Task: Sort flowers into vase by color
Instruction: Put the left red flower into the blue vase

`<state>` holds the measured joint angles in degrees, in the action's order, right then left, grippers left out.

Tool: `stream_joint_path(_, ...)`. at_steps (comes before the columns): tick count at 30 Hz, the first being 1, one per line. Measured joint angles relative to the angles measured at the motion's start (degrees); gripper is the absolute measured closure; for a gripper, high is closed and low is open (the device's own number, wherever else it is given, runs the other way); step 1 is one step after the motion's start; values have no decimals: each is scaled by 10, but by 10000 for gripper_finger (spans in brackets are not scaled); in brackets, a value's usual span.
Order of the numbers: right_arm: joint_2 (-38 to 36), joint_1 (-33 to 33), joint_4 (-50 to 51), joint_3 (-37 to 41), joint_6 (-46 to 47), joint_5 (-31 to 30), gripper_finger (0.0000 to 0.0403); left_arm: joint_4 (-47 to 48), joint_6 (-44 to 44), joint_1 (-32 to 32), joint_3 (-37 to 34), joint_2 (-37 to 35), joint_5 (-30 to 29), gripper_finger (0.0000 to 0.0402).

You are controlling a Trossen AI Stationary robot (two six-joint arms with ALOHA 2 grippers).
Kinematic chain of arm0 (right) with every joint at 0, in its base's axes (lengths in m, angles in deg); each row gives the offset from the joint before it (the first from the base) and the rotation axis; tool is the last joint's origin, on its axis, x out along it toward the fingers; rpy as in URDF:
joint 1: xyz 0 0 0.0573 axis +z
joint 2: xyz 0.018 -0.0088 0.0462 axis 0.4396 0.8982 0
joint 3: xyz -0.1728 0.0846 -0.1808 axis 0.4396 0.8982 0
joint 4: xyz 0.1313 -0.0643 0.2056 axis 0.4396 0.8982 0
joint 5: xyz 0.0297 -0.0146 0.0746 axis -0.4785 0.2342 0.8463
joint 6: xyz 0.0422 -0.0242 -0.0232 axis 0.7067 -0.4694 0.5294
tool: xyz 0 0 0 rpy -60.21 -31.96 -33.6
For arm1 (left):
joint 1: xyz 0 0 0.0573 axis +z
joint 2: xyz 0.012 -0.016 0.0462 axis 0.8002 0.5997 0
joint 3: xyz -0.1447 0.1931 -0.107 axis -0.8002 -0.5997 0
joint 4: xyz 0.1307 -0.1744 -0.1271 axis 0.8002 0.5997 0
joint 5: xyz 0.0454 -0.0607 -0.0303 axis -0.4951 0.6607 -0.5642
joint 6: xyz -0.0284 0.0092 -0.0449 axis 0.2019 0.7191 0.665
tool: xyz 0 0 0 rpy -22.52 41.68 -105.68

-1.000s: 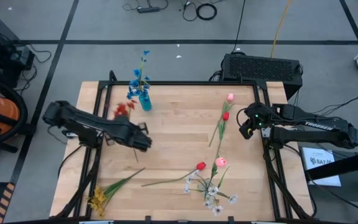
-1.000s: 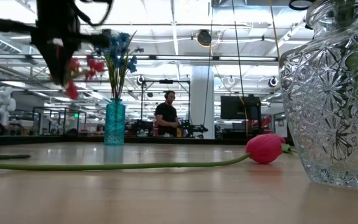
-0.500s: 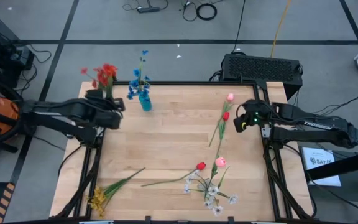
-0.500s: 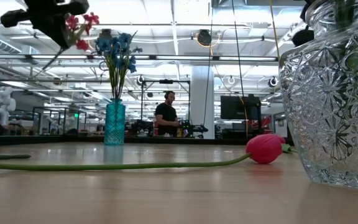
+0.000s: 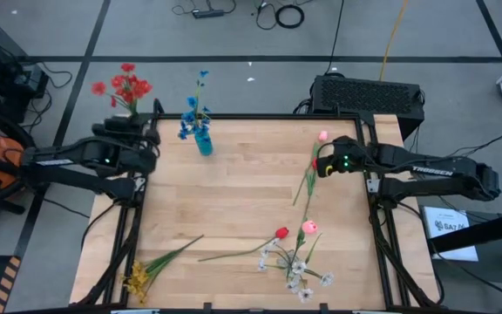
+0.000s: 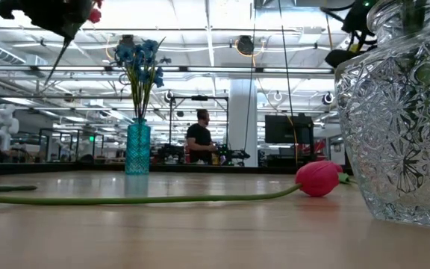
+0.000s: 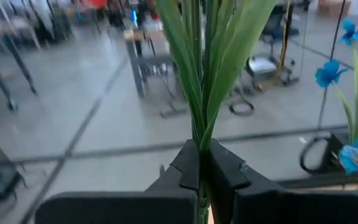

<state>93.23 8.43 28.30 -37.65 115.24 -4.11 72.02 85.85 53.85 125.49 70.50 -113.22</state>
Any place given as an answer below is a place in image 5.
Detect black stand beam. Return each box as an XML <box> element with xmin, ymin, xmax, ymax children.
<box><xmin>427</xmin><ymin>217</ymin><xmax>502</xmax><ymax>255</ymax></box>

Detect teal glass vase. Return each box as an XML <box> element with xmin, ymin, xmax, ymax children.
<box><xmin>193</xmin><ymin>130</ymin><xmax>214</xmax><ymax>157</ymax></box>

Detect black power strip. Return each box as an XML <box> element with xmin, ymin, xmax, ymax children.
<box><xmin>192</xmin><ymin>8</ymin><xmax>226</xmax><ymax>19</ymax></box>

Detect black table frame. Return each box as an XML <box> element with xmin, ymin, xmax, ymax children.
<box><xmin>76</xmin><ymin>113</ymin><xmax>439</xmax><ymax>313</ymax></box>

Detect yellow cable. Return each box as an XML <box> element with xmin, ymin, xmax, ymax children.
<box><xmin>379</xmin><ymin>0</ymin><xmax>410</xmax><ymax>82</ymax></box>

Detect clear cut-glass vase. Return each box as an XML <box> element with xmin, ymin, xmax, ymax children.
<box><xmin>275</xmin><ymin>246</ymin><xmax>311</xmax><ymax>283</ymax></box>

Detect pink artificial tulip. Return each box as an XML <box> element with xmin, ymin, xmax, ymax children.
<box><xmin>293</xmin><ymin>130</ymin><xmax>329</xmax><ymax>207</ymax></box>
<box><xmin>294</xmin><ymin>220</ymin><xmax>324</xmax><ymax>265</ymax></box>

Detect yellow artificial flower bunch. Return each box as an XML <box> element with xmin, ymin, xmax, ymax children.
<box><xmin>122</xmin><ymin>234</ymin><xmax>205</xmax><ymax>305</ymax></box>

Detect coiled black cable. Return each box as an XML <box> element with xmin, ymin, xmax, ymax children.
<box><xmin>275</xmin><ymin>3</ymin><xmax>306</xmax><ymax>30</ymax></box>

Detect white booklet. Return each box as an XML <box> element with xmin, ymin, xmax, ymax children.
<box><xmin>423</xmin><ymin>206</ymin><xmax>480</xmax><ymax>263</ymax></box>

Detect black computer case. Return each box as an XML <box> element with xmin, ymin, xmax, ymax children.
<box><xmin>310</xmin><ymin>74</ymin><xmax>426</xmax><ymax>140</ymax></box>

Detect white artificial flower bunch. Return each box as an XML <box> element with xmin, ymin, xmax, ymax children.
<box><xmin>257</xmin><ymin>237</ymin><xmax>336</xmax><ymax>304</ymax></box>

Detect black vacuum hose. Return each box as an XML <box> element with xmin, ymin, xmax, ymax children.
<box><xmin>0</xmin><ymin>108</ymin><xmax>38</xmax><ymax>208</ymax></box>

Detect black hanging cable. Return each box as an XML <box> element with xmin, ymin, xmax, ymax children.
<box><xmin>323</xmin><ymin>0</ymin><xmax>346</xmax><ymax>75</ymax></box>

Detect red poppy flower bunch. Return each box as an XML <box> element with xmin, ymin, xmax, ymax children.
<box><xmin>91</xmin><ymin>63</ymin><xmax>154</xmax><ymax>119</ymax></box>

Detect blue artificial flower bunch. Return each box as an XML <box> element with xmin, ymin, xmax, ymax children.
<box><xmin>177</xmin><ymin>69</ymin><xmax>213</xmax><ymax>140</ymax></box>

